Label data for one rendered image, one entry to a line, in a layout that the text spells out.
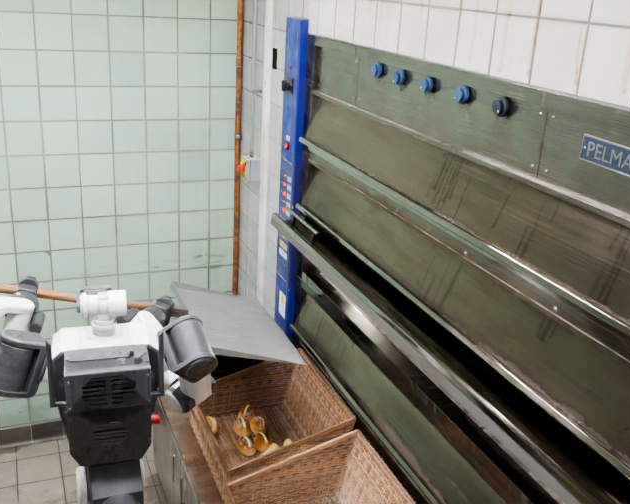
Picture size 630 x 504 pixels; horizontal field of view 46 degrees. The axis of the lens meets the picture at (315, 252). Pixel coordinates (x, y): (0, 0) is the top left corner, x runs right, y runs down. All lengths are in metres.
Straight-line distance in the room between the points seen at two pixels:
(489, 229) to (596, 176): 0.35
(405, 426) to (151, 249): 1.86
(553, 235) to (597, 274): 0.16
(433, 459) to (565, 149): 1.02
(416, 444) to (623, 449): 0.88
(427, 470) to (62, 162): 2.19
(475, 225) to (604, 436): 0.59
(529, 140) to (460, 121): 0.28
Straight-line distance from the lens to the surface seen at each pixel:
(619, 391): 1.61
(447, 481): 2.21
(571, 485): 1.53
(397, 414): 2.41
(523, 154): 1.76
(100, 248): 3.74
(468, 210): 1.91
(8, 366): 1.98
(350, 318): 2.63
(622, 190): 1.54
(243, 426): 3.00
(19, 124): 3.56
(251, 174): 3.41
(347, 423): 2.69
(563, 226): 1.67
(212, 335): 2.50
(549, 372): 1.73
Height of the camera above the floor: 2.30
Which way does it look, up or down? 20 degrees down
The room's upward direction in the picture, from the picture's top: 3 degrees clockwise
